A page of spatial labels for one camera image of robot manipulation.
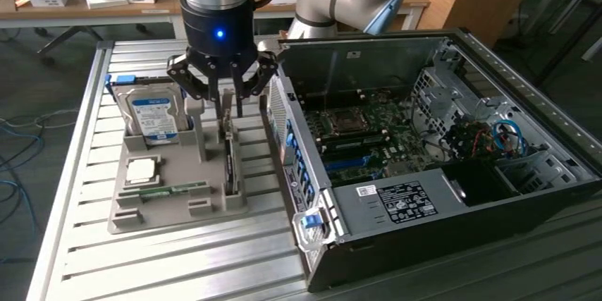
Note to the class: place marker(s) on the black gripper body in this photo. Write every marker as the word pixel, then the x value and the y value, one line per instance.
pixel 217 26

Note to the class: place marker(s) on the black graphics card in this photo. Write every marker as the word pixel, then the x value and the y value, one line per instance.
pixel 229 167

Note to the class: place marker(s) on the hard disk blue carrier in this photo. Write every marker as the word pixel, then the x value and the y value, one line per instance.
pixel 149 114

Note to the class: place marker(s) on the metal CPU socket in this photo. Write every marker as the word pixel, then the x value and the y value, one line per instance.
pixel 343 119

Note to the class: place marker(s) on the silver CPU chip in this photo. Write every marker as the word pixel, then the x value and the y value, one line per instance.
pixel 140 170

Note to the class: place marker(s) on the dark installed RAM stick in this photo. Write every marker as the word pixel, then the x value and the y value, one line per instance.
pixel 352 143

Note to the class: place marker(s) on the grey parts rack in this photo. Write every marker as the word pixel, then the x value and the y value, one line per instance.
pixel 188 181

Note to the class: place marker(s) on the green RAM stick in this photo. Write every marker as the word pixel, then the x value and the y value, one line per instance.
pixel 160 191

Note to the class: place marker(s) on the green motherboard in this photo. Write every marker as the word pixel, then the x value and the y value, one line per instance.
pixel 399 128

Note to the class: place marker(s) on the grey power supply unit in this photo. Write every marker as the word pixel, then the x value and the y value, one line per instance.
pixel 361 206

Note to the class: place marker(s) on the blue case release latch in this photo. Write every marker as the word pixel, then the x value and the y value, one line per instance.
pixel 311 220

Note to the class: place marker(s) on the black open PC case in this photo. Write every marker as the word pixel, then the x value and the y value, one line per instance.
pixel 423 244

